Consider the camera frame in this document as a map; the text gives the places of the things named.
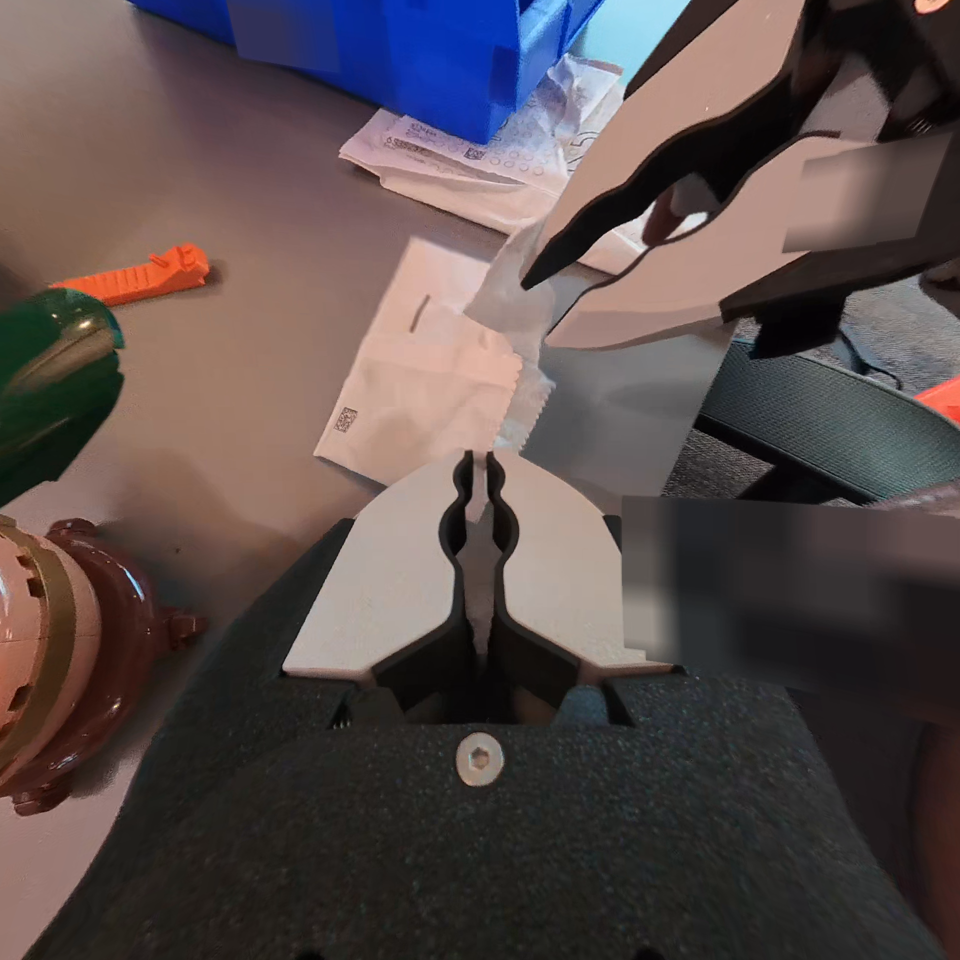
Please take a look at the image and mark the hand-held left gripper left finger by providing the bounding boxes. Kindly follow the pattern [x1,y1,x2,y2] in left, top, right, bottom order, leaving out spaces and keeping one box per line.
[282,450,481,687]

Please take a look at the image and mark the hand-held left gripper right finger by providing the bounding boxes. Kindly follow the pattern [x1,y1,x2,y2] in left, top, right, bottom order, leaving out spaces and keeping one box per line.
[486,448,678,687]

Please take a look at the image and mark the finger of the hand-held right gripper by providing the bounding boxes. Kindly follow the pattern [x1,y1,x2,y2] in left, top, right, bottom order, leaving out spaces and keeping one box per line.
[542,152,810,354]
[519,0,811,294]

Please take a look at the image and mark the toy brick orchid plant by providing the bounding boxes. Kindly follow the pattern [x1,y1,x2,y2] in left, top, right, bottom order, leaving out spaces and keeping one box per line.
[0,288,210,819]

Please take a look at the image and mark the grey desk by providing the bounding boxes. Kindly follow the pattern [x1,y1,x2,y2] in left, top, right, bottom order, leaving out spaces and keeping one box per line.
[0,0,735,960]

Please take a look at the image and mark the crumpled clear plastic bag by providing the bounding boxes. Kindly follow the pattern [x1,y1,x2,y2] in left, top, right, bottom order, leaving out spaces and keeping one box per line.
[517,56,627,162]

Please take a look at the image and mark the flat white paper bag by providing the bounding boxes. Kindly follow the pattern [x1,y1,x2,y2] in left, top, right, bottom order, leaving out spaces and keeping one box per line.
[313,236,526,489]

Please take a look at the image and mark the blue plastic bin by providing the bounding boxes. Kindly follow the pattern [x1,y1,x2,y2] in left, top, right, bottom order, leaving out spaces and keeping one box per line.
[127,0,609,146]

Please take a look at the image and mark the orange red object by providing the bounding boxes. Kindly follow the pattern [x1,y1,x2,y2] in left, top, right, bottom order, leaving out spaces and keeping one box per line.
[916,375,960,423]

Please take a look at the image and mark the orange brick separator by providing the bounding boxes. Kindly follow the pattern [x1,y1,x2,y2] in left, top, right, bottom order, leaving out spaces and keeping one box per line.
[48,243,213,309]

